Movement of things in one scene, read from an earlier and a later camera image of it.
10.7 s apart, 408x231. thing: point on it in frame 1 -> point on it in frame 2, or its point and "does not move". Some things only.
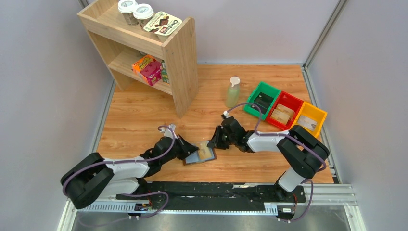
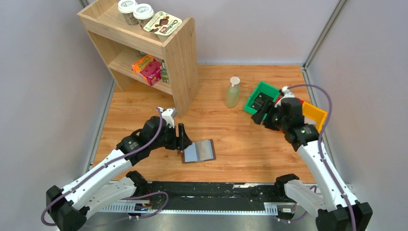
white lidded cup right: (144, 12) does not move
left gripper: (182, 147) -> (179, 138)
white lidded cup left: (126, 7) does not move
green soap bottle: (233, 92) does not move
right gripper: (223, 137) -> (266, 110)
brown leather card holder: (205, 153) does not move
